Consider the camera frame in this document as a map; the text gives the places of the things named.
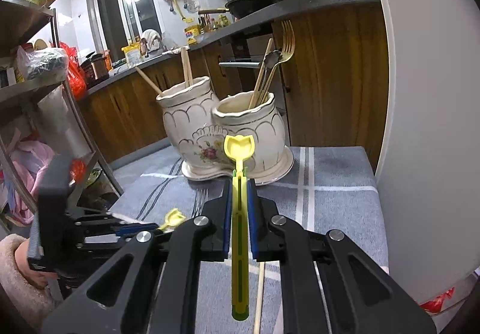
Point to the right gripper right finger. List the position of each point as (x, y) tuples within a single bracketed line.
[(329, 284)]

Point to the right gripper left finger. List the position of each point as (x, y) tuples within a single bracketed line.
[(150, 284)]

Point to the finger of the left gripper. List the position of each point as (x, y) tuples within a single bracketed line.
[(97, 220), (115, 233)]

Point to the yellow tulip plastic spoon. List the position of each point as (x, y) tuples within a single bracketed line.
[(172, 219)]

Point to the wooden chopstick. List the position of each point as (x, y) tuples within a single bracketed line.
[(149, 81), (260, 76), (186, 66), (259, 299)]

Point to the gold fork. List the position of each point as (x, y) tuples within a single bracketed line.
[(287, 52)]

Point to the silver steel fork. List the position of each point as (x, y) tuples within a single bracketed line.
[(201, 196)]

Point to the small steel spoon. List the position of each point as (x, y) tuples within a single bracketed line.
[(270, 60)]

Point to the kitchen window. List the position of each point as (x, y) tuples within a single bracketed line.
[(121, 22)]

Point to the grey kitchen countertop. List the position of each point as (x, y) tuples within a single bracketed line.
[(277, 11)]

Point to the person left hand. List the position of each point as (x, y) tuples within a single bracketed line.
[(38, 279)]

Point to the pink cloth bag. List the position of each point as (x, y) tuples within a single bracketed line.
[(31, 159)]

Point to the metal storage shelf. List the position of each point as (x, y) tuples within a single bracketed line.
[(37, 103)]

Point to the grey plaid table cloth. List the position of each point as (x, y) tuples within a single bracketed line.
[(327, 188)]

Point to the cream ceramic utensil holder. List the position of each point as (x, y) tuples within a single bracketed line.
[(197, 122)]

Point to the red plastic bag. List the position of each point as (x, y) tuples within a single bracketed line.
[(76, 76)]

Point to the dark thermos jar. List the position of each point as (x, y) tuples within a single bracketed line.
[(94, 68)]

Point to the yellow food package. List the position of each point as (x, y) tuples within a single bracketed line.
[(133, 54)]

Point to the yellow oil bottle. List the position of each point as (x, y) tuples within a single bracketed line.
[(192, 33)]

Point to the wooden lower cabinets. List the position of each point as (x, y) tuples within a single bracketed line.
[(336, 88)]

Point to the built-in steel oven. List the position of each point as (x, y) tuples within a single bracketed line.
[(239, 62)]

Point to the black wok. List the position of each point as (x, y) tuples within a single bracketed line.
[(239, 8)]

